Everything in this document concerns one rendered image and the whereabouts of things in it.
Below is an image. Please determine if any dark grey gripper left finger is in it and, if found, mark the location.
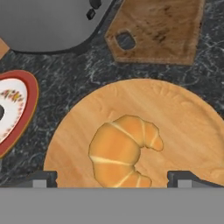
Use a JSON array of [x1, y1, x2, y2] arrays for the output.
[[15, 171, 58, 189]]

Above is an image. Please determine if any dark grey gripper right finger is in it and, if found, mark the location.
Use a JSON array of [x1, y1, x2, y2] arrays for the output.
[[167, 171, 224, 189]]

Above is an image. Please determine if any golden croissant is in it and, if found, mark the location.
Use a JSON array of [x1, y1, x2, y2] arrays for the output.
[[87, 114, 165, 189]]

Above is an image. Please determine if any brown wooden cutting board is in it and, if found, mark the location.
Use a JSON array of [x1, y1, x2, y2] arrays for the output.
[[104, 0, 207, 67]]

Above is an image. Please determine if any round wooden plate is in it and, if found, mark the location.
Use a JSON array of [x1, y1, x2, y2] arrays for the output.
[[43, 78, 224, 189]]

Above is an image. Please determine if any white sprinkled donut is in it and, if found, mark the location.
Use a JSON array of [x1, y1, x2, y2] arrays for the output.
[[0, 78, 29, 144]]

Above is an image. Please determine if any red rimmed plate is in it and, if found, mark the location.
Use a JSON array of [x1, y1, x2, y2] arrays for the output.
[[0, 69, 40, 159]]

